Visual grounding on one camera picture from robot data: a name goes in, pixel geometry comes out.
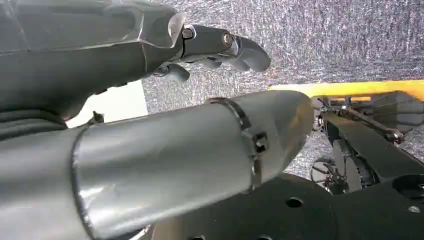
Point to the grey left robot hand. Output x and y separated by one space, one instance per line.
159 155

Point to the white floor sheet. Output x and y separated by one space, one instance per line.
116 104

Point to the ribbed grey left arm sleeve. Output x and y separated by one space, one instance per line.
26 125

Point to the yellow floor tape strip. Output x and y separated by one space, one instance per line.
357 88

